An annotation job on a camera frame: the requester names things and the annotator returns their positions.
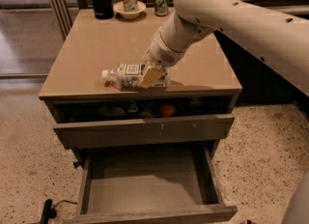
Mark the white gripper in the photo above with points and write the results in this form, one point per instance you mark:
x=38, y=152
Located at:
x=159, y=52

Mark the grey drawer cabinet beige top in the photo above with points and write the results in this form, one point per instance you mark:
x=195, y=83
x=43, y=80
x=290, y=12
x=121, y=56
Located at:
x=93, y=46

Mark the grey top drawer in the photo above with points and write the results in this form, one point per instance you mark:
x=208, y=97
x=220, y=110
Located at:
x=138, y=122

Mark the green drink can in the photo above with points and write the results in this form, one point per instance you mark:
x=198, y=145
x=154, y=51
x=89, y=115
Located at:
x=161, y=7

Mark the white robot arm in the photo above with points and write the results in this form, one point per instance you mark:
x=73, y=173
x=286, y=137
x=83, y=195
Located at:
x=279, y=40

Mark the grey open middle drawer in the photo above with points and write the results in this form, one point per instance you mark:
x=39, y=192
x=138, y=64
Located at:
x=157, y=184

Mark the orange fruit in drawer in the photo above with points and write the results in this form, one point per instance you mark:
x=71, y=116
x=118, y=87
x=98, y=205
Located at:
x=167, y=110

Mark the white ceramic bowl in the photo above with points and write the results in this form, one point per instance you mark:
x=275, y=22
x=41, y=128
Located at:
x=129, y=15

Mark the blue plastic bottle white cap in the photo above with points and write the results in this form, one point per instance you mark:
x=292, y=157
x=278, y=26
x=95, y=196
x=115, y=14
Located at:
x=127, y=76

